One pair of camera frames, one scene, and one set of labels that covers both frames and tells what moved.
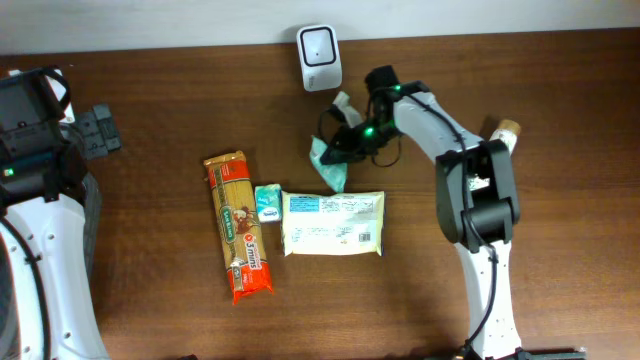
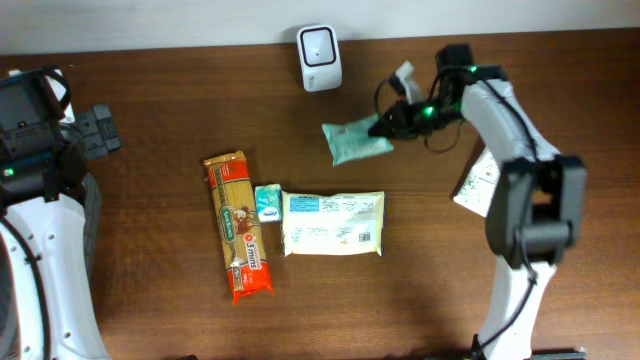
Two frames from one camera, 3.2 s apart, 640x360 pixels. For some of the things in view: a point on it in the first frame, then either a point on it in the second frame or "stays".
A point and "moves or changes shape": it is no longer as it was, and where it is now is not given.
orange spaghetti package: [239, 226] stays
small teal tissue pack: [268, 200] stays
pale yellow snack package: [333, 223] stays
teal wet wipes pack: [334, 174] moves or changes shape
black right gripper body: [347, 142] to [397, 119]
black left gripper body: [100, 130] stays
